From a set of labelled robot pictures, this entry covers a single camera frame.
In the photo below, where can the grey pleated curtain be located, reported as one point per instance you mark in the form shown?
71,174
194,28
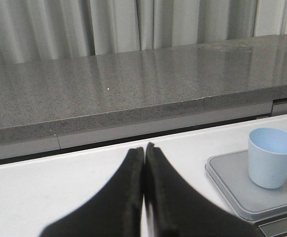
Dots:
32,30

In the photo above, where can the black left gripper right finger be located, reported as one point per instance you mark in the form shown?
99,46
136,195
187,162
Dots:
175,209

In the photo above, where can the grey stone counter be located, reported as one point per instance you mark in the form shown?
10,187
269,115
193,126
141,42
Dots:
65,104

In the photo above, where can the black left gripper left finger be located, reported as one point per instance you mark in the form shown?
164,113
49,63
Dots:
115,210

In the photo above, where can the silver digital kitchen scale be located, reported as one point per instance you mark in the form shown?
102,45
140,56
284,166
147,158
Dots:
265,209

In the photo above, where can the light blue plastic cup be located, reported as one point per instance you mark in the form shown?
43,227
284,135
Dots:
267,157

